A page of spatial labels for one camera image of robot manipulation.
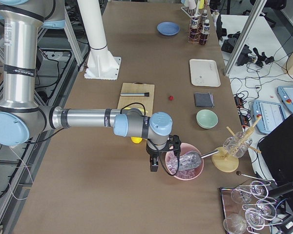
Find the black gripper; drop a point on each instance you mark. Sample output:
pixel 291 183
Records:
pixel 154 154

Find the blue round plate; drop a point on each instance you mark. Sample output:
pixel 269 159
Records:
pixel 168 28

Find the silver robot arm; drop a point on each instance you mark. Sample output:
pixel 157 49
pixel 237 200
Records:
pixel 21 118

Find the pink ice bowl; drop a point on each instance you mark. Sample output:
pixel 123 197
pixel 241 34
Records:
pixel 171 164

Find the whole yellow lemon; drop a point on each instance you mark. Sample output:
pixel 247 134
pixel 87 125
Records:
pixel 136 140

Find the metal ice scoop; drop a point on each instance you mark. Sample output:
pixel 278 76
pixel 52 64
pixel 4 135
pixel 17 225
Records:
pixel 193 159

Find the wooden cutting board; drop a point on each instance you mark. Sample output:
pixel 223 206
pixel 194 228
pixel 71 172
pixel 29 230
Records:
pixel 138 88

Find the wooden cup stand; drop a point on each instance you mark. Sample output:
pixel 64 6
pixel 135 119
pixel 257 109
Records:
pixel 225 162

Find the green bowl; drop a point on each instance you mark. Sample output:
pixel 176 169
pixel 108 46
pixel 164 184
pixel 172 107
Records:
pixel 206 119

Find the steel muddler black tip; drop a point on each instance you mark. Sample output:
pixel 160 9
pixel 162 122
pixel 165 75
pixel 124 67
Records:
pixel 142 94

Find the grey folded cloth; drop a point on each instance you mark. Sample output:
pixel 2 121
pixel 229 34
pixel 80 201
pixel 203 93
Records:
pixel 204 100

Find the clear glass mug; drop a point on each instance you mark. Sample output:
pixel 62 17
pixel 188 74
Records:
pixel 238 144

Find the clear wine glass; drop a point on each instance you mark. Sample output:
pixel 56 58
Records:
pixel 240 196
pixel 235 224

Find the cream rabbit tray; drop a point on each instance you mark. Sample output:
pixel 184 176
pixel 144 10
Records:
pixel 204 72

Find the black laptop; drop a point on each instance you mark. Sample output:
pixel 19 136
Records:
pixel 277 151

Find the dark drink bottle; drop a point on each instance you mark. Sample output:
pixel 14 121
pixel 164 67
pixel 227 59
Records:
pixel 193 27
pixel 204 32
pixel 204 16

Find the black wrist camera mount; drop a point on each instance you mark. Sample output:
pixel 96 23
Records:
pixel 174 145

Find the wire wine glass rack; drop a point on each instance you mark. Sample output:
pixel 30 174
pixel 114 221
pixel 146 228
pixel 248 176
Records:
pixel 267 211

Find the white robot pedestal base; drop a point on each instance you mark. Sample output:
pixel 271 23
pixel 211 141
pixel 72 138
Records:
pixel 101 63

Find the copper wire bottle rack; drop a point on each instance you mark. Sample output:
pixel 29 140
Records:
pixel 199 26

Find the aluminium frame post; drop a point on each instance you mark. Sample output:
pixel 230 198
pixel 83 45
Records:
pixel 254 14

